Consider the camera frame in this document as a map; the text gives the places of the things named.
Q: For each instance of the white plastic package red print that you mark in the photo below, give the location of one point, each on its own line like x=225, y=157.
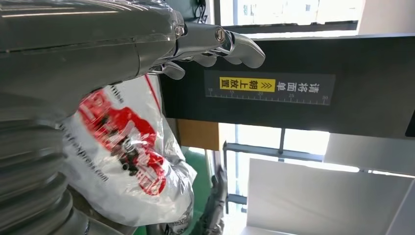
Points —
x=129, y=155

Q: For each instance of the black weighing device column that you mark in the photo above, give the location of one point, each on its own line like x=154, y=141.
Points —
x=356, y=74

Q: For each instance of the dark window frame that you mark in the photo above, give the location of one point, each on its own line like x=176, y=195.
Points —
x=278, y=152

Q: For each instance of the brown cardboard box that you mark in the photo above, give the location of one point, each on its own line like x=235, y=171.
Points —
x=197, y=134

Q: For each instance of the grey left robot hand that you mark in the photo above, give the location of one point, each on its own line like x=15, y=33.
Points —
x=81, y=52

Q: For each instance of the white partition panel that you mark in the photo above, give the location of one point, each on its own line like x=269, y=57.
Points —
x=324, y=198

